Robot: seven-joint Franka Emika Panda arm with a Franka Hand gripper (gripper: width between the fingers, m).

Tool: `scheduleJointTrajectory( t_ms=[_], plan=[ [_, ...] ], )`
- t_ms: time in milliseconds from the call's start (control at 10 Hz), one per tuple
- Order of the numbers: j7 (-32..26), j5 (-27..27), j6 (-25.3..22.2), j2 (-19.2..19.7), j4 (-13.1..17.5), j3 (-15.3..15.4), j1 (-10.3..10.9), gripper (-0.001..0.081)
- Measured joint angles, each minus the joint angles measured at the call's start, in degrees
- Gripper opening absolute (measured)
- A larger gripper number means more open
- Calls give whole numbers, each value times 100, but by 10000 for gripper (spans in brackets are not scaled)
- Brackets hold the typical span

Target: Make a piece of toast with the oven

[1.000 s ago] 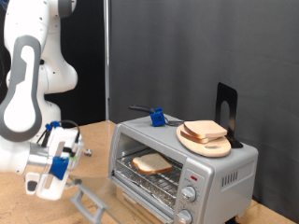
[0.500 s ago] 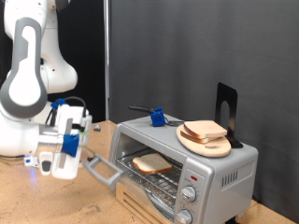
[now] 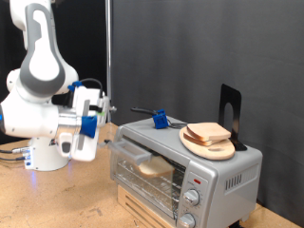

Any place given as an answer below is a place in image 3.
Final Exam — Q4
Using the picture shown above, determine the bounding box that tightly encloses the glass oven door with handle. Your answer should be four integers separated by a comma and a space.
105, 137, 178, 220

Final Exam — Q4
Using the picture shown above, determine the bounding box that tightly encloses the silver toaster oven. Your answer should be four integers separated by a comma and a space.
109, 115, 264, 228

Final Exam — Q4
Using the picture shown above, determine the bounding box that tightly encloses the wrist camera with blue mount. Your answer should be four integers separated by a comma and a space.
79, 96, 110, 140

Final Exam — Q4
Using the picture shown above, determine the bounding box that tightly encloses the silver oven knob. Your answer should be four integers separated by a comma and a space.
178, 212, 197, 228
183, 188, 201, 207

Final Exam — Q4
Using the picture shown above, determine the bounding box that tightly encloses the vertical metal pole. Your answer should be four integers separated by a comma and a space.
104, 0, 113, 124

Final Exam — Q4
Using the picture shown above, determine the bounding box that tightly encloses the black metal bookend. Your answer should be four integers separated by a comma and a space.
218, 84, 248, 152

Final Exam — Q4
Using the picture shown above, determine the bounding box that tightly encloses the white bread slice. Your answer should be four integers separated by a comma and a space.
182, 132, 222, 147
137, 155, 176, 179
186, 122, 232, 143

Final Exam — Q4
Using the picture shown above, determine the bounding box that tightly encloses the blue-handled metal spatula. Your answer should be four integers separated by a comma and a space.
130, 106, 189, 130

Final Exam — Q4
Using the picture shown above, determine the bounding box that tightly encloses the black base cable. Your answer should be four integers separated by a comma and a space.
0, 155, 30, 162
0, 146, 31, 156

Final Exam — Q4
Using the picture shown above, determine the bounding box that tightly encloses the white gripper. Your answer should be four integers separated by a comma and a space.
70, 85, 118, 162

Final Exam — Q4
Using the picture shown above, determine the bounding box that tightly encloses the round wooden cutting board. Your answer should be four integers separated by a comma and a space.
179, 126, 237, 162

